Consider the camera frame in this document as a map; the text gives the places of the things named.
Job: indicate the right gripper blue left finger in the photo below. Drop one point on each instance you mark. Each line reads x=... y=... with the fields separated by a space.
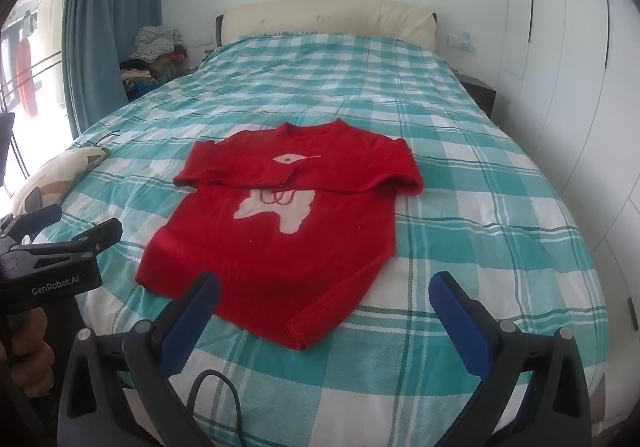
x=116 y=390

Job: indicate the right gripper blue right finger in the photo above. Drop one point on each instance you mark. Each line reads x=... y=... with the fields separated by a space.
x=532 y=390

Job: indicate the red rabbit sweater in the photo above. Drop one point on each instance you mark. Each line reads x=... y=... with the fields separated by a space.
x=296 y=222

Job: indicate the pile of clothes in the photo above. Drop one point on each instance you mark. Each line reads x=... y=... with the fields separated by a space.
x=158 y=56

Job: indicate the person's left hand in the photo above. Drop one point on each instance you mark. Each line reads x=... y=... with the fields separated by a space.
x=32 y=372

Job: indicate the patterned cushion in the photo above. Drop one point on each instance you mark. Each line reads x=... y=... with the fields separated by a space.
x=53 y=181

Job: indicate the teal plaid bedspread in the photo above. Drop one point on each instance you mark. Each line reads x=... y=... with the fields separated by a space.
x=389 y=375

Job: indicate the red hanging garment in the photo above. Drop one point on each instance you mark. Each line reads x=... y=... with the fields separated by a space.
x=25 y=86

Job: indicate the blue curtain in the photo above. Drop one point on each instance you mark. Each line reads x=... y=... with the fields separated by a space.
x=97 y=35

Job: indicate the dark nightstand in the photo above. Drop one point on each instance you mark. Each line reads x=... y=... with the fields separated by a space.
x=482 y=94

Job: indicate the white wardrobe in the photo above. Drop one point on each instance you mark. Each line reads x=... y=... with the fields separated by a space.
x=568 y=94

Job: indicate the cream padded headboard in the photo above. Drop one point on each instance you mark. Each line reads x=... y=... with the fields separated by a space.
x=380 y=18

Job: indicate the wall socket panel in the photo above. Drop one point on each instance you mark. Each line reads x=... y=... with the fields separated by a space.
x=462 y=42

